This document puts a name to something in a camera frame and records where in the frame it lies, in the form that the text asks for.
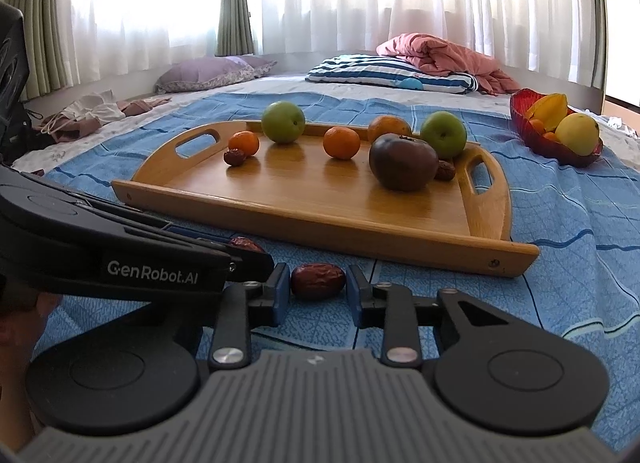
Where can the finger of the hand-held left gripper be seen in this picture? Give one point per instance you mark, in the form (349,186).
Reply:
(185,232)
(255,268)

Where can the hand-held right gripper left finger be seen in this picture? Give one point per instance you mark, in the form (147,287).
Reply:
(281,294)

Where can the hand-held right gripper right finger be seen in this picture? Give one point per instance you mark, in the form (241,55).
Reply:
(356,298)

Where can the red dried date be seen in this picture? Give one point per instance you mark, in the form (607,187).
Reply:
(318,282)
(445,170)
(245,244)
(234,157)

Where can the wooden serving tray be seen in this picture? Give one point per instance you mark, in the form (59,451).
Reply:
(300,195)

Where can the orange mandarin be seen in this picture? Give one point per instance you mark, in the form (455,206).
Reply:
(244,143)
(341,143)
(387,125)

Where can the large green apple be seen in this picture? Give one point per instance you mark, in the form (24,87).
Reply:
(283,122)

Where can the small green apple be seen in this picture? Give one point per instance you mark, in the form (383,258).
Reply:
(443,134)

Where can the person's left forearm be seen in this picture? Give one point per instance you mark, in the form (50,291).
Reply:
(10,403)

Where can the yellow fruits in bowl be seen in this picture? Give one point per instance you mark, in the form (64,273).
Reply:
(577,134)

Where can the person's left hand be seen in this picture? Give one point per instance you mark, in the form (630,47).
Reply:
(25,328)

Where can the black bag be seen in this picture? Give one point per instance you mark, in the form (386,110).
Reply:
(12,137)

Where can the pinkish brown garment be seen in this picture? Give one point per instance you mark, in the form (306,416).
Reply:
(145,106)

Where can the white garment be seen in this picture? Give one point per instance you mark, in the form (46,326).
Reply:
(95,110)

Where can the purple pillow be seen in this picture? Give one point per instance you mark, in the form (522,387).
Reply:
(210,73)

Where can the white floral bed sheet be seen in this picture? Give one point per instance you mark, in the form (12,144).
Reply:
(280,85)

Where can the navy white striped pillow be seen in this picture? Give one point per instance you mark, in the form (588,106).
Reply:
(380,74)

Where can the blue checked bedspread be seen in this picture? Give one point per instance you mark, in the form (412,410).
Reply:
(575,243)

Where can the pale green curtain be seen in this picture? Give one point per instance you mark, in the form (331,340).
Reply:
(40,18)

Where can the red glass fruit bowl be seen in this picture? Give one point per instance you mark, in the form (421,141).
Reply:
(522,113)

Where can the small orange kumquat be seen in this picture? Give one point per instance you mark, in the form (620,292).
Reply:
(536,126)
(550,137)

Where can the pink blanket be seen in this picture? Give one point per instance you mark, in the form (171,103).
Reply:
(440,55)

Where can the yellow starfruit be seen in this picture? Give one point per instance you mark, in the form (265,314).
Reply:
(547,110)

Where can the white cloth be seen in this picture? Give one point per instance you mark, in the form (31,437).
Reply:
(620,124)

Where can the brown wooden ledge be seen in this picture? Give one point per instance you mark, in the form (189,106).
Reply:
(622,108)

